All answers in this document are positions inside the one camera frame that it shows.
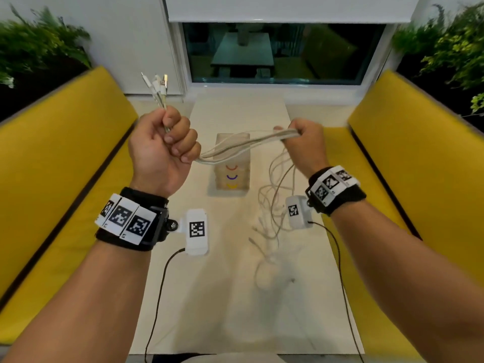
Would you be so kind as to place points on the clear plastic organizer box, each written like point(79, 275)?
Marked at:
point(238, 173)

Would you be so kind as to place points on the white roller blind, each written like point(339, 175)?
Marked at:
point(291, 7)

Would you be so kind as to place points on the person's left forearm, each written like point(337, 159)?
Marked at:
point(75, 306)

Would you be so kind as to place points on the person's left hand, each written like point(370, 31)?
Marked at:
point(155, 154)

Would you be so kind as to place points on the person's right forearm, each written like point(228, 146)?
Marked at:
point(397, 283)

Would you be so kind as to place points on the person's right fingers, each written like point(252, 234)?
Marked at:
point(298, 124)

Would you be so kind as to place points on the yellow cushioned bench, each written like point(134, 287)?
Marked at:
point(56, 166)
point(416, 154)

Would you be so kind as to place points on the person's right hand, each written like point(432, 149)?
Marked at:
point(308, 147)

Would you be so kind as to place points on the dark glass window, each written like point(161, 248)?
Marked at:
point(283, 52)

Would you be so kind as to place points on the person's left fingers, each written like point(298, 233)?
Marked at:
point(181, 136)

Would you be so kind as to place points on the green leafy plant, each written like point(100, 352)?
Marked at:
point(450, 45)
point(34, 45)

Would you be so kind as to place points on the white wrist camera with marker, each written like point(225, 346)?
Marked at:
point(196, 232)
point(298, 212)

